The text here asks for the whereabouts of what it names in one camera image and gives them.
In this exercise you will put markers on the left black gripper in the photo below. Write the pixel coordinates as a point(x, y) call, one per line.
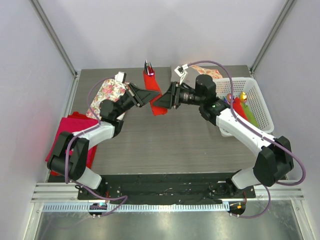
point(140, 96)

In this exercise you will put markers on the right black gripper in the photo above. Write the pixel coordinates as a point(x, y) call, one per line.
point(172, 97)

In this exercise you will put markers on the floral rectangular tray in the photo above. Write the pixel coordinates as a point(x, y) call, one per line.
point(110, 90)

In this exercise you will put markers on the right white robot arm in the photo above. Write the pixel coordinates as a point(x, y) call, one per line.
point(273, 160)

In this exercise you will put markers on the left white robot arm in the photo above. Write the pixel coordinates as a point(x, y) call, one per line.
point(70, 152)

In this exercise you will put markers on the grey cloth bag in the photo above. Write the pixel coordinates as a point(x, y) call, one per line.
point(190, 79)

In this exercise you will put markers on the orange floral cloth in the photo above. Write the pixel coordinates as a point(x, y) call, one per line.
point(213, 73)

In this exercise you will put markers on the white perforated plastic basket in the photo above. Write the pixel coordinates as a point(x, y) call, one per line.
point(255, 100)

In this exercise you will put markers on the purple iridescent spoon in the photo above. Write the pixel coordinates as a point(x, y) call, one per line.
point(229, 98)

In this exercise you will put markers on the red folded cloth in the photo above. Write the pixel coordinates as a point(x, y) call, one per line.
point(90, 157)

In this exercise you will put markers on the gold iridescent spoon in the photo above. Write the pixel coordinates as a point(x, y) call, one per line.
point(243, 97)

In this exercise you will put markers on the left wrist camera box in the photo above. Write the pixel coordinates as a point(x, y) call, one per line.
point(120, 77)

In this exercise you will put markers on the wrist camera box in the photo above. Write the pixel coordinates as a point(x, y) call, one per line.
point(181, 71)
point(120, 77)

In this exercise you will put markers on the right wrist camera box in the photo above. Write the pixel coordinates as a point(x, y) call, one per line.
point(181, 71)

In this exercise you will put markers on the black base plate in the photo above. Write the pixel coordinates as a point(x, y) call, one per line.
point(174, 189)

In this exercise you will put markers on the white slotted cable duct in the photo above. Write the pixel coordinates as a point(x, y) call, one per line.
point(93, 207)

